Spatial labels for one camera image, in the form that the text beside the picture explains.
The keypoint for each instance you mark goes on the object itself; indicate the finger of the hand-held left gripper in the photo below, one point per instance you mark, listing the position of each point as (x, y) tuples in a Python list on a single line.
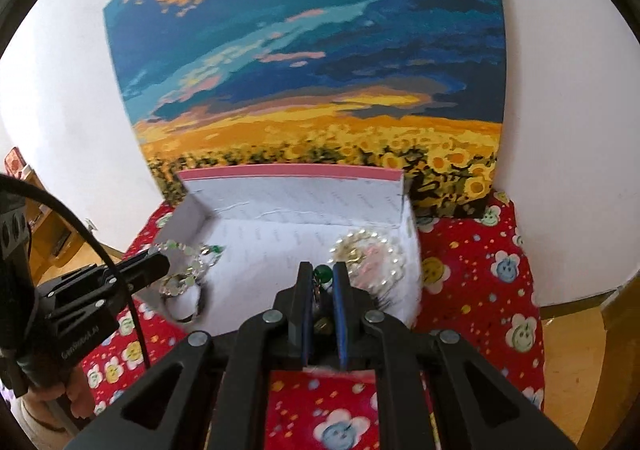
[(147, 270)]

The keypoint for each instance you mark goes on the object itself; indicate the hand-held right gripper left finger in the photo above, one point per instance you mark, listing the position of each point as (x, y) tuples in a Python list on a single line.
[(306, 330)]

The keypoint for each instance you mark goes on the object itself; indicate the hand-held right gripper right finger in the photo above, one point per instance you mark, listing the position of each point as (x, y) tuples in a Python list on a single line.
[(341, 315)]

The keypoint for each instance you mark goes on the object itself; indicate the green bead earring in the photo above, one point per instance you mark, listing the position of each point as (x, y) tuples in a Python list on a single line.
[(322, 273)]

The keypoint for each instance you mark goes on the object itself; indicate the pink cardboard box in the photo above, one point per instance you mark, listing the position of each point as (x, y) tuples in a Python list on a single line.
[(280, 240)]

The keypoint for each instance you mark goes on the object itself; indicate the person's left forearm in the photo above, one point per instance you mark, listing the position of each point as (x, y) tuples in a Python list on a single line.
[(40, 417)]

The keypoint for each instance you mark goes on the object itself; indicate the person's left hand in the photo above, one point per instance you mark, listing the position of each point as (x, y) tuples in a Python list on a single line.
[(80, 395)]

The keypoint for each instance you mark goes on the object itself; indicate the silver wristwatch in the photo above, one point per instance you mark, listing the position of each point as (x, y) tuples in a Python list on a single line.
[(187, 317)]

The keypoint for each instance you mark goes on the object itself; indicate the wooden shelf unit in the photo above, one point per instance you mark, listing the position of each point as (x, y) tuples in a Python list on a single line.
[(50, 235)]

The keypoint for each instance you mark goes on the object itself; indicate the red floral cloth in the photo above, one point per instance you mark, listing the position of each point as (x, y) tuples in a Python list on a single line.
[(475, 290)]

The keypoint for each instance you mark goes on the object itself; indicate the small red item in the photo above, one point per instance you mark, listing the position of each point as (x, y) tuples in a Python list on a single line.
[(14, 160)]

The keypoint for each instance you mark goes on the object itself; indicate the sunflower field painting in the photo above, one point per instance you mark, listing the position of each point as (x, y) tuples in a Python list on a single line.
[(310, 54)]

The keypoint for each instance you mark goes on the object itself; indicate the wooden furniture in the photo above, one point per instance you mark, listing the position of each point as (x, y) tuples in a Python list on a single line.
[(622, 320)]

